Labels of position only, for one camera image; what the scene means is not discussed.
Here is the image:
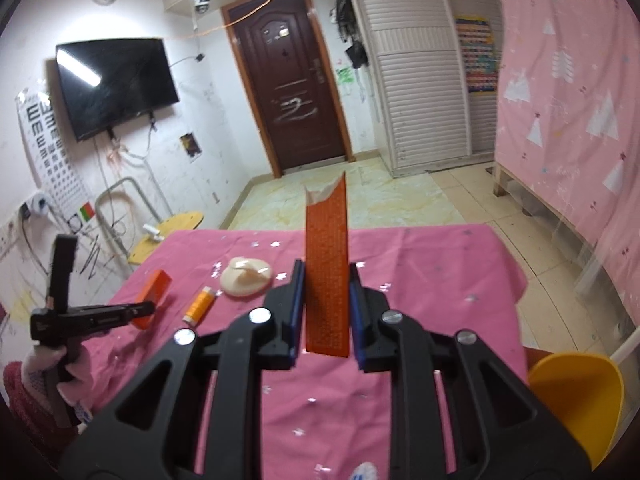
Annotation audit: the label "yellow thread spool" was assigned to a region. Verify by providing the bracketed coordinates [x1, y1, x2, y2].
[182, 286, 216, 326]

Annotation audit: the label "wooden bed frame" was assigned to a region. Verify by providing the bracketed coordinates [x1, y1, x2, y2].
[492, 160, 601, 261]

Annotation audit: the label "pink star tablecloth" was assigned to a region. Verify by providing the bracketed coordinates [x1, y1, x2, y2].
[75, 224, 530, 480]

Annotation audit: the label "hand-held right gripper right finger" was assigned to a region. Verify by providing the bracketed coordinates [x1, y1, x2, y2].
[349, 262, 593, 480]

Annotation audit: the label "round wooden stool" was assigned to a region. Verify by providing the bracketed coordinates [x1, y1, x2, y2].
[127, 211, 205, 266]

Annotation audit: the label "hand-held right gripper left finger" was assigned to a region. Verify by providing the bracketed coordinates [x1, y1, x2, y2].
[60, 259, 307, 480]

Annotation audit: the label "black wall television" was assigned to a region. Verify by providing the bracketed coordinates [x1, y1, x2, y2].
[55, 37, 181, 142]

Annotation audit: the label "dark brown door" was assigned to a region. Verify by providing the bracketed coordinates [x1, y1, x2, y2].
[221, 0, 357, 179]

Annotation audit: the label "orange box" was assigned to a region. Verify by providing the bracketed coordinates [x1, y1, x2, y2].
[134, 269, 173, 331]

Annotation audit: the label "pink tree-print curtain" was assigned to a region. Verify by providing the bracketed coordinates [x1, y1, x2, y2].
[495, 0, 640, 341]

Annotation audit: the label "yellow plastic bin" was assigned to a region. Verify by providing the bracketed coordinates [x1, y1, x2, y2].
[527, 352, 626, 471]

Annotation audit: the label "cream round pad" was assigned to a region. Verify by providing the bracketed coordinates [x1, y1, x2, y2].
[221, 256, 273, 300]

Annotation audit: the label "black hanging bag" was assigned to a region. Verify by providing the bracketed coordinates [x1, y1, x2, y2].
[345, 42, 368, 70]

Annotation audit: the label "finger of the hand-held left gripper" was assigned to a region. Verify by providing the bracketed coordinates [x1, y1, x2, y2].
[77, 301, 157, 333]

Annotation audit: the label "colourful chart poster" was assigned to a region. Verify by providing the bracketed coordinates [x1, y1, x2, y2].
[455, 14, 498, 95]

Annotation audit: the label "eye chart poster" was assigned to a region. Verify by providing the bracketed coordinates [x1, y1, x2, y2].
[17, 87, 96, 233]

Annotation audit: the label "black hanging cables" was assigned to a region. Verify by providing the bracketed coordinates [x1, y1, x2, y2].
[334, 0, 357, 41]

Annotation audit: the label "wall socket with charger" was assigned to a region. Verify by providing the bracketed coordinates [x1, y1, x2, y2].
[20, 192, 51, 221]

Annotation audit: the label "person's left forearm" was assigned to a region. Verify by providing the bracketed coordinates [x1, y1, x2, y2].
[0, 360, 76, 466]

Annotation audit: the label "grey metal tube frame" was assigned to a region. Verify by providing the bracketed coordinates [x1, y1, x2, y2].
[95, 176, 161, 266]

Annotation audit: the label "white louvred wardrobe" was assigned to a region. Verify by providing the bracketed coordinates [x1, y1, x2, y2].
[345, 0, 501, 177]

